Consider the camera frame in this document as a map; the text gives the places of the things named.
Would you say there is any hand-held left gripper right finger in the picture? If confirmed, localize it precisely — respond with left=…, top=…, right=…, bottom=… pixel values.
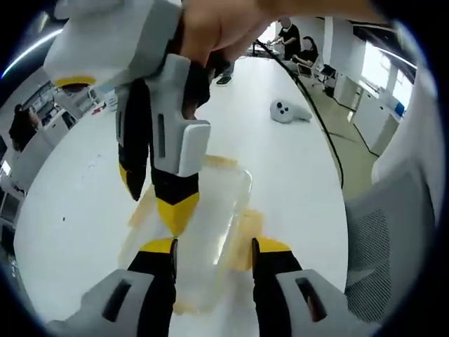
left=251, top=237, right=384, bottom=337

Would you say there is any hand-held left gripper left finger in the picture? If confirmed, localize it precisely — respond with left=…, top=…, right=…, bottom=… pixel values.
left=48, top=237, right=178, bottom=337

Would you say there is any person's right hand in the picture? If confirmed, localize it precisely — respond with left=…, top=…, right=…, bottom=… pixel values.
left=180, top=0, right=282, bottom=67

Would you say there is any white plastic bottle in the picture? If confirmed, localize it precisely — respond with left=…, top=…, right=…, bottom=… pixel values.
left=104, top=91, right=119, bottom=112

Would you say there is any long ceiling light strip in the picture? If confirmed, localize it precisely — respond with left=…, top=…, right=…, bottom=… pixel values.
left=0, top=28, right=61, bottom=79

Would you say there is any grey mesh office chair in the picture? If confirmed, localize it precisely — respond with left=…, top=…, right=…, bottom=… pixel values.
left=344, top=164, right=436, bottom=319

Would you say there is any white handheld controller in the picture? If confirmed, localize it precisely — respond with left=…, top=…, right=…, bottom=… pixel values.
left=269, top=99, right=313, bottom=125

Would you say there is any white office chair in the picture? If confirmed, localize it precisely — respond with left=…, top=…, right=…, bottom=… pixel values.
left=294, top=54, right=326, bottom=77

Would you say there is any white curved panel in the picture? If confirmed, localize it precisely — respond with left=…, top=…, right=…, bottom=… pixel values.
left=370, top=45, right=445, bottom=197

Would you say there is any white cabinet row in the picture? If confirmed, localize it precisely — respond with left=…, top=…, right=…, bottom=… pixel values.
left=349, top=75, right=403, bottom=151

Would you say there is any bright window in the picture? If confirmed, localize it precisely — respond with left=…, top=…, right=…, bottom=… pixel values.
left=362, top=34, right=421, bottom=107

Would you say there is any thick black cable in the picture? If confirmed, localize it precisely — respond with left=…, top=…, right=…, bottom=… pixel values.
left=255, top=39, right=347, bottom=189

